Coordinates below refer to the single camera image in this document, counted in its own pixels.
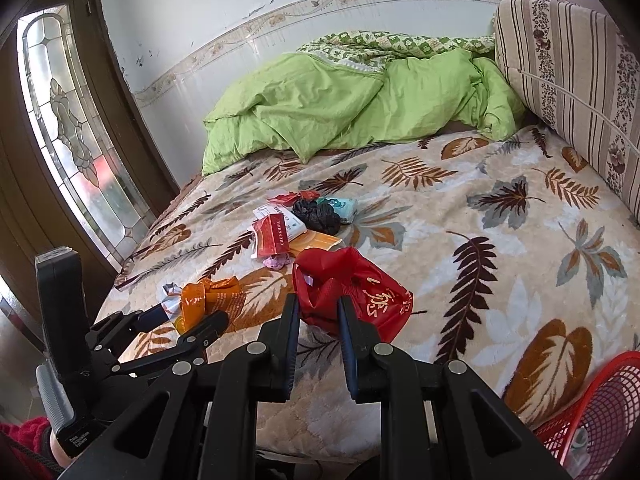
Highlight plain green quilt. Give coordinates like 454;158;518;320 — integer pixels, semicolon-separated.
201;50;526;177

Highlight green white patterned quilt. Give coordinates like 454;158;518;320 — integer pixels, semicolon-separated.
296;30;497;73

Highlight pink crumpled wrapper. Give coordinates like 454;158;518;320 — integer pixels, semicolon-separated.
262;252;296;272

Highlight striped floral cushion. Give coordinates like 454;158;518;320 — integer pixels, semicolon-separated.
492;0;640;218

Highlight white paper packet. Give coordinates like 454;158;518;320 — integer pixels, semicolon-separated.
252;205;308;238

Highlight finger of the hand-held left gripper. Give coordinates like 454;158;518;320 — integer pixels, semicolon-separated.
86;307;168;356
107;310;231;376

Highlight crumpled silver wrapper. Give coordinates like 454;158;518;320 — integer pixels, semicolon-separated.
161;282;186;321

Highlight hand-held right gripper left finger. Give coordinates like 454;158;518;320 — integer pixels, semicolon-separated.
60;294;302;480

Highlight wooden door with stained glass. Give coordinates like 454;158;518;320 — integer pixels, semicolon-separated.
0;0;181;321

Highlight flat yellow packet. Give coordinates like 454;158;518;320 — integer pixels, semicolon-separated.
289;230;342;256

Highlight black plastic bag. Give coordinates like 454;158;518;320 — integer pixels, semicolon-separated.
291;199;342;236

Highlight person's left forearm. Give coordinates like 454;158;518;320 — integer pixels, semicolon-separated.
0;417;68;480

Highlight teal tissue packet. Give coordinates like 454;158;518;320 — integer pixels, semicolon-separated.
327;196;360;224

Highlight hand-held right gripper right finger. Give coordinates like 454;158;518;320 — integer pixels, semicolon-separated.
336;296;571;480

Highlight leaf print blanket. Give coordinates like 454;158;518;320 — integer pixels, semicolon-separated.
92;125;640;461

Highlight orange snack packet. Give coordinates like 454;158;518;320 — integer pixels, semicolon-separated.
180;277;247;333

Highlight red plastic bag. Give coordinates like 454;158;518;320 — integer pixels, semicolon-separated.
291;246;415;343

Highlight red cigarette box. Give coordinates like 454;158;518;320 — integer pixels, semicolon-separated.
251;212;301;259

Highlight small red wrapper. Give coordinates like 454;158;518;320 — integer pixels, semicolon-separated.
267;190;321;207

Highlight red mesh basket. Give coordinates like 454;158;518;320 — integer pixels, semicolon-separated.
532;351;640;480

